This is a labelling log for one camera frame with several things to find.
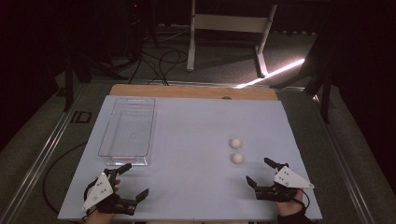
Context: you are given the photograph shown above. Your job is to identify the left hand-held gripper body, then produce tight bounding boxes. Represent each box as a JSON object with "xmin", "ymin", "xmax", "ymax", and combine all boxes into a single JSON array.
[{"xmin": 81, "ymin": 167, "xmax": 138, "ymax": 217}]

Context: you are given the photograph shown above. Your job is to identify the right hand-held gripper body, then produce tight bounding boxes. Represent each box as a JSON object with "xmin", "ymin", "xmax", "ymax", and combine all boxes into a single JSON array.
[{"xmin": 255, "ymin": 165, "xmax": 315, "ymax": 203}]

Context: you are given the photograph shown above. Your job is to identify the person's right hand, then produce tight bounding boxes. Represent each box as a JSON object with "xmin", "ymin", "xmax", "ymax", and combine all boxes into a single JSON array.
[{"xmin": 276, "ymin": 189, "xmax": 304, "ymax": 217}]

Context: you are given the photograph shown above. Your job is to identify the person's left hand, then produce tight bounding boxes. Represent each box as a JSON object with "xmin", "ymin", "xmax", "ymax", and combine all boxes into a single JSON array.
[{"xmin": 84, "ymin": 178, "xmax": 124, "ymax": 224}]

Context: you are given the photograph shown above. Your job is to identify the clear plastic container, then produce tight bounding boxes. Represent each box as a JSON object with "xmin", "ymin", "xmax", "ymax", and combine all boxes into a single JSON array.
[{"xmin": 97, "ymin": 96, "xmax": 157, "ymax": 167}]

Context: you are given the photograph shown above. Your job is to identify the black metal stand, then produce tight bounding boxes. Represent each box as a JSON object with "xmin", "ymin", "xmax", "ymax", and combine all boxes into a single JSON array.
[
  {"xmin": 63, "ymin": 52, "xmax": 129, "ymax": 113},
  {"xmin": 274, "ymin": 18, "xmax": 332, "ymax": 125}
]

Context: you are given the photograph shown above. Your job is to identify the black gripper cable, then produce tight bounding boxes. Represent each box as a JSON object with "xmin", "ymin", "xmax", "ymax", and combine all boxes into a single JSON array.
[
  {"xmin": 297, "ymin": 188, "xmax": 311, "ymax": 210},
  {"xmin": 82, "ymin": 177, "xmax": 100, "ymax": 218}
]

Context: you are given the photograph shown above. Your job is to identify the metal floor rail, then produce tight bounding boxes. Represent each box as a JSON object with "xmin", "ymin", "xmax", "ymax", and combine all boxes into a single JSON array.
[
  {"xmin": 0, "ymin": 83, "xmax": 89, "ymax": 224},
  {"xmin": 312, "ymin": 92, "xmax": 376, "ymax": 224}
]

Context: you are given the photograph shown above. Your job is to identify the black looped floor cable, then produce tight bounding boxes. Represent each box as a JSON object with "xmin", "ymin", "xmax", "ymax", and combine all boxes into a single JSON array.
[{"xmin": 147, "ymin": 49, "xmax": 190, "ymax": 87}]

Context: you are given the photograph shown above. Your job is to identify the white desk frame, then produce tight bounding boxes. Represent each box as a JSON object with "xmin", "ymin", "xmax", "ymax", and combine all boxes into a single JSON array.
[{"xmin": 186, "ymin": 0, "xmax": 280, "ymax": 79}]

